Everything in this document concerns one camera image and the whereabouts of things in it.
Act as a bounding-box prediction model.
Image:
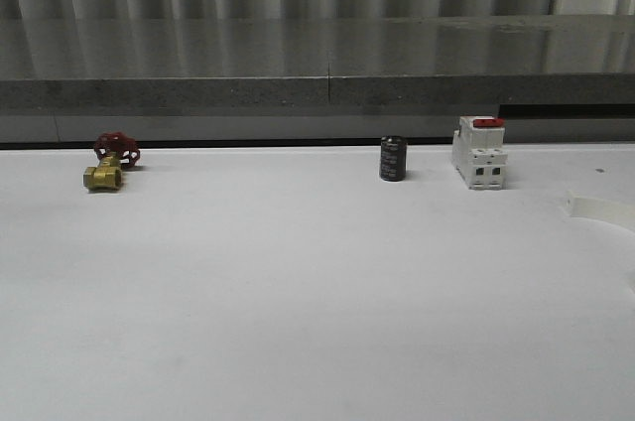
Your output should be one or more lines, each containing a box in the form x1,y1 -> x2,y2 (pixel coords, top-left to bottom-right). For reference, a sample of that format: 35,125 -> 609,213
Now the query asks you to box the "white half-ring pipe clamp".
562,190 -> 635,293

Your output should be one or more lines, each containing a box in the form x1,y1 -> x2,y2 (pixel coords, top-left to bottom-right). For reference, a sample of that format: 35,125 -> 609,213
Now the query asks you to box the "black cylindrical capacitor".
379,135 -> 408,182

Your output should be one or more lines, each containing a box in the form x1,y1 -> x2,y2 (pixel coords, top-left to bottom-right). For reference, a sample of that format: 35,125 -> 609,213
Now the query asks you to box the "brass valve red handwheel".
83,132 -> 141,192

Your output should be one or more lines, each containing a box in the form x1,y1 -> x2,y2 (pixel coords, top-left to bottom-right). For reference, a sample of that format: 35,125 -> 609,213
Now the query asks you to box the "grey stone counter ledge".
1,15 -> 634,117

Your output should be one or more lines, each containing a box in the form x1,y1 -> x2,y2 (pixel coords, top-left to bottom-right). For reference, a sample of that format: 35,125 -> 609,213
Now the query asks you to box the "white circuit breaker red switch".
451,115 -> 508,190

